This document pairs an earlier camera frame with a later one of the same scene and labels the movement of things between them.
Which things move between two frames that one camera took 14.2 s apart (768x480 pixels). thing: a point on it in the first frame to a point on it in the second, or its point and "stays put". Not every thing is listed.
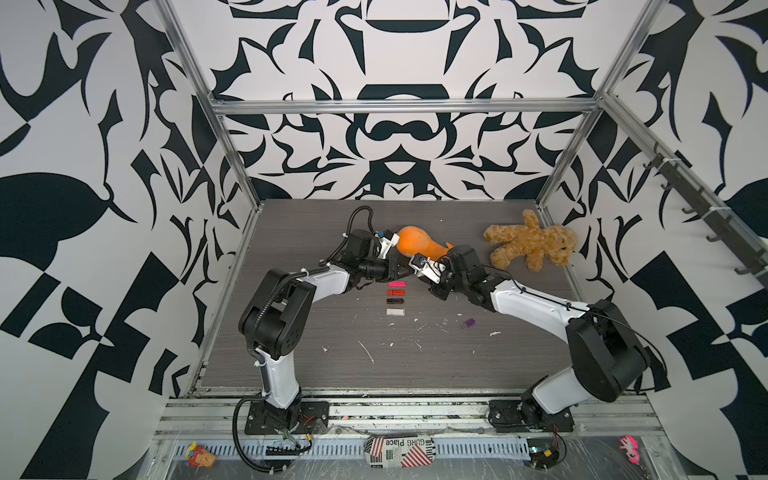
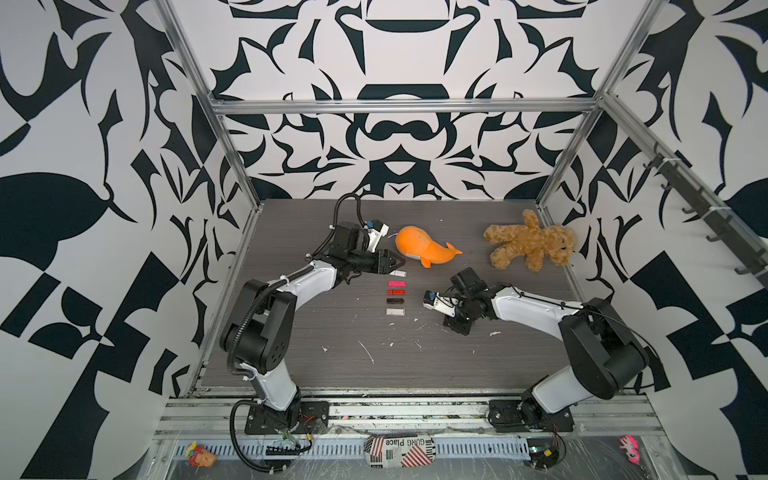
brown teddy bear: [531, 241] stays put
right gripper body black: [449, 282] to [463, 315]
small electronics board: [543, 452] stays put
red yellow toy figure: [197, 455] stays put
